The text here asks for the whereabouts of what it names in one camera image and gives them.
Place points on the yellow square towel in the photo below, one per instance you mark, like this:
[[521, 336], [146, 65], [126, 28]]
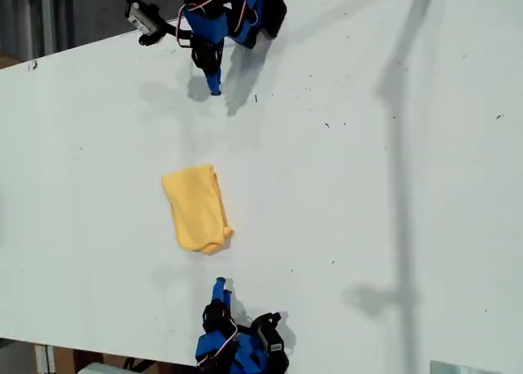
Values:
[[198, 210]]

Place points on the white table leg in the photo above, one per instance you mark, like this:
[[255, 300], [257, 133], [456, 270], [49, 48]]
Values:
[[44, 359]]

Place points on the black camera stalk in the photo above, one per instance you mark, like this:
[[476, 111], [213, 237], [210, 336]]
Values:
[[163, 29], [263, 319]]

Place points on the black camera box white label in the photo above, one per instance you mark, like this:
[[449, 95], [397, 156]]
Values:
[[274, 339]]

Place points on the grey black camera box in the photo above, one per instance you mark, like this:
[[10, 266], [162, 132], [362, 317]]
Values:
[[141, 14]]

